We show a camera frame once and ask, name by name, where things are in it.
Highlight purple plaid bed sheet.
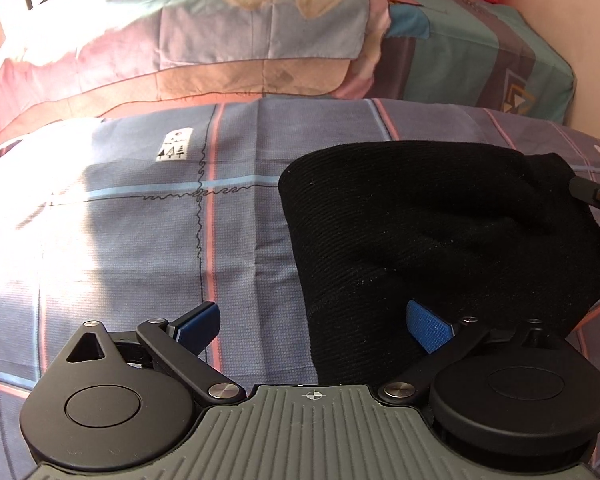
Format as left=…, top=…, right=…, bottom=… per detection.
left=0, top=97, right=600, bottom=397

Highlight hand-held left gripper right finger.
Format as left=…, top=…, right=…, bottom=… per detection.
left=378, top=300, right=561, bottom=406

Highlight teal and purple patchwork pillow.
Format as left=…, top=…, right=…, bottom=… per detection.
left=364, top=0, right=577, bottom=126

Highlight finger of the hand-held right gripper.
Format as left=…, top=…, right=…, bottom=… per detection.
left=567, top=174, right=600, bottom=222

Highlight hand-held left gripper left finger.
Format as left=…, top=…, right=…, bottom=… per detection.
left=66, top=301, right=246, bottom=404

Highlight pastel patchwork pillow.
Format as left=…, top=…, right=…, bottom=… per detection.
left=0, top=0, right=392, bottom=137

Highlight black pants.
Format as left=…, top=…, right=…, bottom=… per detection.
left=277, top=141, right=600, bottom=387

